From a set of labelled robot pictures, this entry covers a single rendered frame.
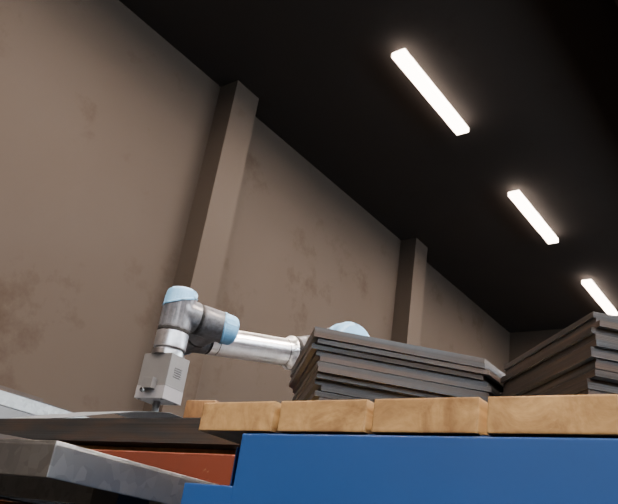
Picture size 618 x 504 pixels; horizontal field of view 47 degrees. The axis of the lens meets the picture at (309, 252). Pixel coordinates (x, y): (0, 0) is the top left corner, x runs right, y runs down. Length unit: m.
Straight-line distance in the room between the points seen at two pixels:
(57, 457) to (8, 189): 4.54
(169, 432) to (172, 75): 5.51
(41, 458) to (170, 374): 0.98
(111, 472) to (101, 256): 4.81
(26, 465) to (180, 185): 5.51
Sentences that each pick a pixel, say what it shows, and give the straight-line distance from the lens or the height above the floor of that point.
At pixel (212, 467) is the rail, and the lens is 0.96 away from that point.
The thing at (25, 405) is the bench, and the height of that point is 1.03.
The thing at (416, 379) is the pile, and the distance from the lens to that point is 0.56.
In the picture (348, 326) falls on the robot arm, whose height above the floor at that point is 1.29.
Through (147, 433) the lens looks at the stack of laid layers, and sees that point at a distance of 1.06.
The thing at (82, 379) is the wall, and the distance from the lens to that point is 5.29.
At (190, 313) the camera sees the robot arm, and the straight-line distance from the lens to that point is 1.67.
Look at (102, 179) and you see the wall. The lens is 5.60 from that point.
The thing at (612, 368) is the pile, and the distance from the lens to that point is 0.45.
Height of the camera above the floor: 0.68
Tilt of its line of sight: 24 degrees up
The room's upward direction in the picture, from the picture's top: 9 degrees clockwise
